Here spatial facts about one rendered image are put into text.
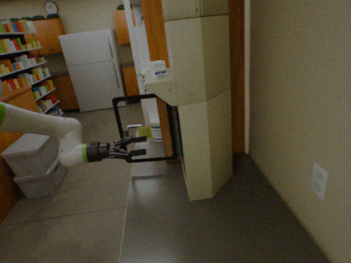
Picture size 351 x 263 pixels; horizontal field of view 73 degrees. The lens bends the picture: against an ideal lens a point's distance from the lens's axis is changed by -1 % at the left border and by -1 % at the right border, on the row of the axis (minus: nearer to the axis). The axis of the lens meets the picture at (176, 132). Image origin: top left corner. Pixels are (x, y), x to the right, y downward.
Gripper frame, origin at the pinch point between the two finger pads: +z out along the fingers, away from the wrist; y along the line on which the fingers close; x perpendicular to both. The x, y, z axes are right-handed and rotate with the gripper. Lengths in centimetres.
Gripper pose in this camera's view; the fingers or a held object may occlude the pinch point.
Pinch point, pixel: (144, 144)
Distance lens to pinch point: 113.7
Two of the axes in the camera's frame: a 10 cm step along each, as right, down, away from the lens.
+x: 1.1, 9.0, 4.1
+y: -1.0, -4.0, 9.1
